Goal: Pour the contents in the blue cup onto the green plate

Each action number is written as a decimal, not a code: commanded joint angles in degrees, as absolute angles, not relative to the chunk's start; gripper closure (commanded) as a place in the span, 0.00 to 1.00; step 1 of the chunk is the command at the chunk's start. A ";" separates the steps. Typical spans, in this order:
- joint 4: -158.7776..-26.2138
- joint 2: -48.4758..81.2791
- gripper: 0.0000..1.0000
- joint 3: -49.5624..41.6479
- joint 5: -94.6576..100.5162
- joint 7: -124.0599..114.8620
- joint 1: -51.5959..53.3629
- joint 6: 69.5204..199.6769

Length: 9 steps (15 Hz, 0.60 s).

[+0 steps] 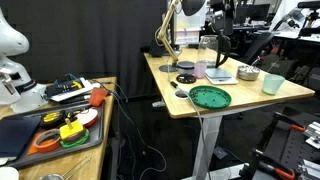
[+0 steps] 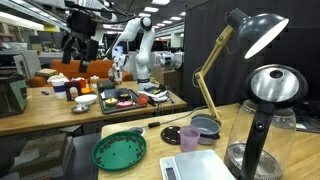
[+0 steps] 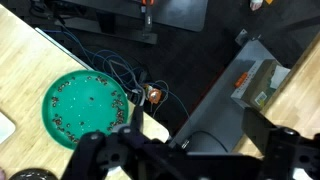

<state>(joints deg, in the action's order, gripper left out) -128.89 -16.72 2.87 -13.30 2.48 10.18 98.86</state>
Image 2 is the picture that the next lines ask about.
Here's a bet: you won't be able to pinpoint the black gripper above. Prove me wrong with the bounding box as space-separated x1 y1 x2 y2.
61 11 101 74

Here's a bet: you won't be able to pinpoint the white paper cup blue band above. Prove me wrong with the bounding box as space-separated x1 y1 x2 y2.
50 76 70 101

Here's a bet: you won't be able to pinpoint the orange red cup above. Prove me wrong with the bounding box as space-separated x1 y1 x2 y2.
137 93 150 107

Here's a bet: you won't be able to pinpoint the green round plate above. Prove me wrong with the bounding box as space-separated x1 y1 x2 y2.
91 131 148 172

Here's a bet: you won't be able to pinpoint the translucent purple plastic cup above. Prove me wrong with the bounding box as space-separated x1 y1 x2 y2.
179 125 201 153

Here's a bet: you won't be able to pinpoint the orange sofa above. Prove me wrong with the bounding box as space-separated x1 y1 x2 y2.
28 59 133 89

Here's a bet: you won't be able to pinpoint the stacked books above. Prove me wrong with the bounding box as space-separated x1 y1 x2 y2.
35 67 59 80

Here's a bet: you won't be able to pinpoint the dark green box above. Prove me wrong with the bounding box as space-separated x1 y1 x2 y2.
96 79 116 93

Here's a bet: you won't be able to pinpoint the white bowl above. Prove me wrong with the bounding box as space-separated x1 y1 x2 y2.
74 94 99 106

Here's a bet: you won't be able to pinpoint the dark blue notebook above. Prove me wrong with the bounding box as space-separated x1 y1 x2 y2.
102 87 130 100

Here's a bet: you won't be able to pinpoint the yellow toy block with peg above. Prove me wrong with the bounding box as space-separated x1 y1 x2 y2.
104 97 119 107

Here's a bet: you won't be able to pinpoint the black yellow tape measure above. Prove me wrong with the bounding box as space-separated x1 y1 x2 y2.
118 92 132 101

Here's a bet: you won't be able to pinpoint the dark metal baking tray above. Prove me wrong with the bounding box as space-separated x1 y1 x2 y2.
97 87 148 115

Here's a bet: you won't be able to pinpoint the black box appliance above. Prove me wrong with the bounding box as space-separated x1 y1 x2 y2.
0 74 29 119

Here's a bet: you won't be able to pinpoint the black device yellow mark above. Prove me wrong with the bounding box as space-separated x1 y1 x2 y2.
145 85 165 95

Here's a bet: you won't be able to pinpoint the brown cardboard box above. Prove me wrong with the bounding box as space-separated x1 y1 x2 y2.
9 132 75 180
151 66 183 90

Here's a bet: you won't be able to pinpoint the white paper sheets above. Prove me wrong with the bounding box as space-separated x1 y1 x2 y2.
145 89 170 102

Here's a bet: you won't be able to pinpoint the scattered dark coffee beans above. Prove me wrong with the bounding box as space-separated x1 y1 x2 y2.
94 133 145 168

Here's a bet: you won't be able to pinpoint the black round lid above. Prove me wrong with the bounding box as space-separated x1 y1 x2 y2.
160 125 183 146

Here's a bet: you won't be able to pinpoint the white digital kitchen scale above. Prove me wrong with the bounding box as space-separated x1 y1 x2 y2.
159 149 236 180

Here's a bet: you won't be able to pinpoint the black curtain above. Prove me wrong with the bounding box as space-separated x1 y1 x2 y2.
182 0 320 112

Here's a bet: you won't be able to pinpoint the dark picture frame box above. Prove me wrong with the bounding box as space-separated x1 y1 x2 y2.
64 80 83 102

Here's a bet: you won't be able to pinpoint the grey cable with black plug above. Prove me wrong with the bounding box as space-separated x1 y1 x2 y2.
147 105 208 130

